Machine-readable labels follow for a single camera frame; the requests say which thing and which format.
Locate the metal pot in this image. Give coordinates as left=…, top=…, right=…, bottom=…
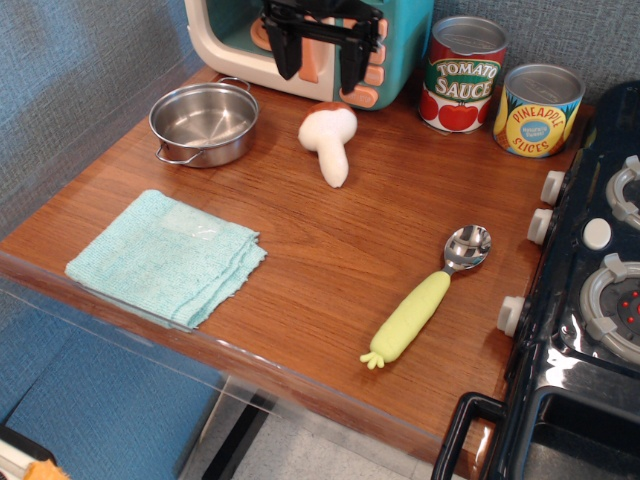
left=148, top=77, right=259, bottom=169

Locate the orange fuzzy object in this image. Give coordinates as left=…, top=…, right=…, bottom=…
left=23, top=460, right=70, bottom=480

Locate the tomato sauce can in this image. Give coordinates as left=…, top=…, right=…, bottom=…
left=419, top=16, right=508, bottom=133

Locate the teal toy microwave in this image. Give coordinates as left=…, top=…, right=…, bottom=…
left=185, top=1, right=434, bottom=110

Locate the spoon with green handle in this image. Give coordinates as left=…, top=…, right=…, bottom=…
left=359, top=224, right=492, bottom=370

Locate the pineapple slices can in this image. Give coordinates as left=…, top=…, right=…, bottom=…
left=493, top=64, right=585, bottom=159

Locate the black toy stove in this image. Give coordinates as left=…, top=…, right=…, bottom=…
left=432, top=81, right=639, bottom=479

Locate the light blue folded cloth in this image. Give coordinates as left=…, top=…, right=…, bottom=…
left=65, top=190, right=267, bottom=329

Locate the plush white brown mushroom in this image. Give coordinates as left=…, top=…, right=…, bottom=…
left=298, top=102, right=358, bottom=188

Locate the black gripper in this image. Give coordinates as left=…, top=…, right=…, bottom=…
left=262, top=1, right=384, bottom=94

